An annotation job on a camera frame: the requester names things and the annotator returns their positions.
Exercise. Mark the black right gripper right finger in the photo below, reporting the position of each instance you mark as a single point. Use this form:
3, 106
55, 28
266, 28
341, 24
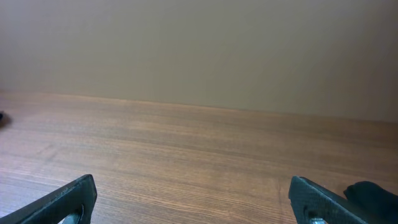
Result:
312, 203

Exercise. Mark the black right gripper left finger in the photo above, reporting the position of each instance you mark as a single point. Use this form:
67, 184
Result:
73, 203

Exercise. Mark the black garment right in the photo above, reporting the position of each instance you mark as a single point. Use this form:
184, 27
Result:
373, 199

